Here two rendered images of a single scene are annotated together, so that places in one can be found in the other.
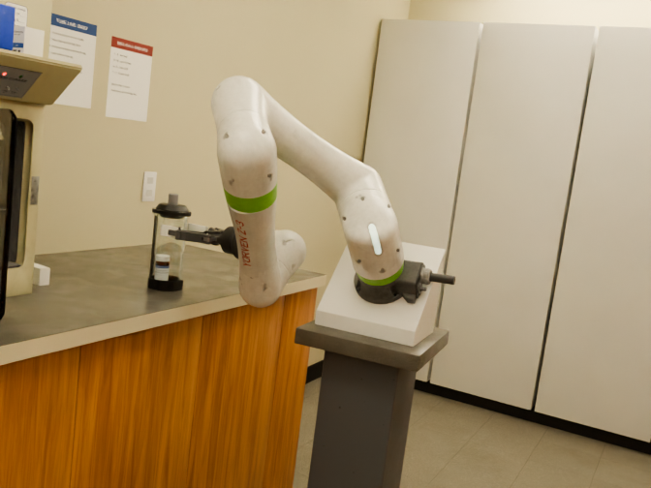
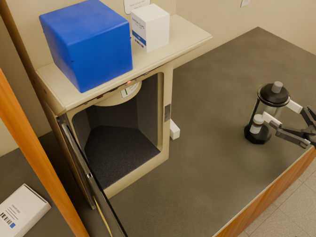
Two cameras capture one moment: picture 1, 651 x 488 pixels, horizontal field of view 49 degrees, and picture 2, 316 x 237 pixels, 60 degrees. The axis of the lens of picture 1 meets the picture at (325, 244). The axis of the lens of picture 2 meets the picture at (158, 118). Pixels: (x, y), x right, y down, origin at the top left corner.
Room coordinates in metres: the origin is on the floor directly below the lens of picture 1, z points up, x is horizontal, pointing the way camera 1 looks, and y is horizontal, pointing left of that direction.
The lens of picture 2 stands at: (1.22, 0.51, 1.80)
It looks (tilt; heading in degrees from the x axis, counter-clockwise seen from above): 48 degrees down; 25
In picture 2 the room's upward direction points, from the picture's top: straight up
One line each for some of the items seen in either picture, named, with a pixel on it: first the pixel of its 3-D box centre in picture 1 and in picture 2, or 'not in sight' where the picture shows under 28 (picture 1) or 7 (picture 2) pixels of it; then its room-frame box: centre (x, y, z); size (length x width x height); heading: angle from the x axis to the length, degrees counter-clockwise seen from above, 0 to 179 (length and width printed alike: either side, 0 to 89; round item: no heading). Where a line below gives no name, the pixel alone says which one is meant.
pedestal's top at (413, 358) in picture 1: (375, 336); not in sight; (1.83, -0.16, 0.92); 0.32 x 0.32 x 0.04; 68
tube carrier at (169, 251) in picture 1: (169, 246); (264, 114); (2.01, 0.44, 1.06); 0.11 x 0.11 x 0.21
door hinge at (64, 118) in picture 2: not in sight; (81, 168); (1.48, 0.85, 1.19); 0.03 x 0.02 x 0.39; 153
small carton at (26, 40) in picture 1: (26, 42); (150, 27); (1.63, 0.71, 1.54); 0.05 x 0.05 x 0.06; 60
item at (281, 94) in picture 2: (172, 205); (275, 90); (2.01, 0.44, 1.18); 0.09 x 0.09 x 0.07
